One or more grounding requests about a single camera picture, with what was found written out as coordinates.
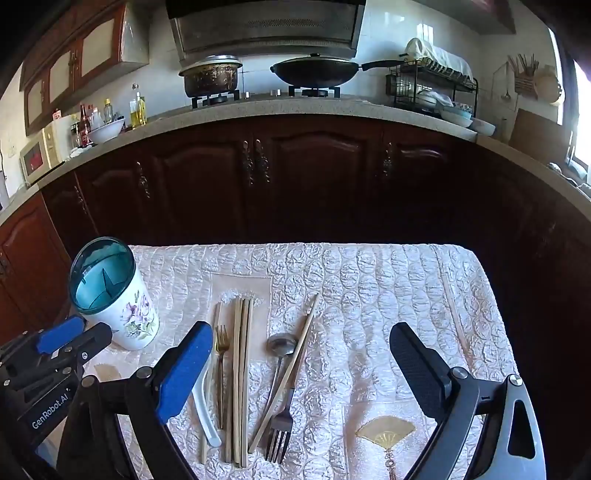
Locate stone countertop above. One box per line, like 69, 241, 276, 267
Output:
0, 95, 591, 227

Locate gold fork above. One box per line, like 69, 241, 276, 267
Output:
213, 324, 230, 431

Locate white floral ceramic bowl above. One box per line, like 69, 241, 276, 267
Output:
68, 237, 160, 352

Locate pale ceramic bowl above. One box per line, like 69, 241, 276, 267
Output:
438, 107, 474, 127
468, 117, 497, 137

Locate black wok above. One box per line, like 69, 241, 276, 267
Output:
270, 53, 407, 88

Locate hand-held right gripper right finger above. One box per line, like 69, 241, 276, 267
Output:
389, 322, 548, 480

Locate white quilted tablecloth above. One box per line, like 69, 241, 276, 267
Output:
69, 242, 522, 480

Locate round bamboo board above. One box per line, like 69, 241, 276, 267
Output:
533, 65, 563, 103

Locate range hood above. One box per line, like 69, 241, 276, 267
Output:
165, 0, 368, 63

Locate metal pot with lid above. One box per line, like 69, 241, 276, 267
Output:
178, 54, 244, 97

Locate gas stove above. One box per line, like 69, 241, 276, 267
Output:
189, 85, 342, 109

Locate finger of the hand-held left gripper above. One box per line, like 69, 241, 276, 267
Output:
48, 323, 114, 371
36, 316, 86, 354

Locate window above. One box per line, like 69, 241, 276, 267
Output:
556, 28, 591, 176

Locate yellow oil bottle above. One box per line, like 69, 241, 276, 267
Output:
129, 83, 148, 129

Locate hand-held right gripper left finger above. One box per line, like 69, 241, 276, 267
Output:
58, 320, 214, 480

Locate white cloth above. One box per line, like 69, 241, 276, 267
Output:
405, 38, 474, 79

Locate dark wooden base cabinets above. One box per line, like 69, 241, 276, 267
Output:
0, 113, 591, 416

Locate wooden wall cabinets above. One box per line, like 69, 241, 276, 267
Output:
18, 0, 151, 137

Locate brown cutting board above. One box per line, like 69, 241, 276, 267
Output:
510, 108, 573, 162

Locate cream microwave oven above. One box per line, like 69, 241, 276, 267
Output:
19, 124, 65, 188

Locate dark metal fork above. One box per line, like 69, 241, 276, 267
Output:
264, 385, 296, 464

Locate silver spoon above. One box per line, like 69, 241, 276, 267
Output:
263, 333, 298, 435

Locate black dish rack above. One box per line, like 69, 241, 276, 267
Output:
385, 60, 479, 116

